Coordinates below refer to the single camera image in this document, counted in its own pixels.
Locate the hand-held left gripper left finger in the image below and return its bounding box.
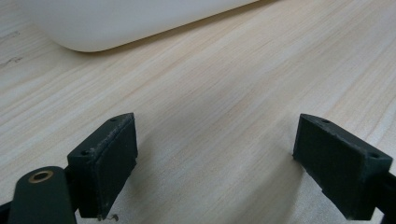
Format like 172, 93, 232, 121
66, 112, 139, 221

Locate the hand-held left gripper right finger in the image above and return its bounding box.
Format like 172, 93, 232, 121
292, 113, 394, 221

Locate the white plastic container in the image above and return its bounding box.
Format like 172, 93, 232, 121
21, 0, 261, 53

